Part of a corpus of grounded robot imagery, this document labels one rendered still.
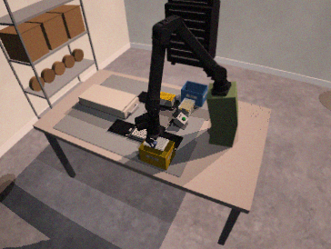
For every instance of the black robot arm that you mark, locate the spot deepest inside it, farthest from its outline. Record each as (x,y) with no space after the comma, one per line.
(161,32)

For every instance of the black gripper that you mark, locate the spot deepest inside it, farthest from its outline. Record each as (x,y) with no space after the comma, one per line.
(157,131)

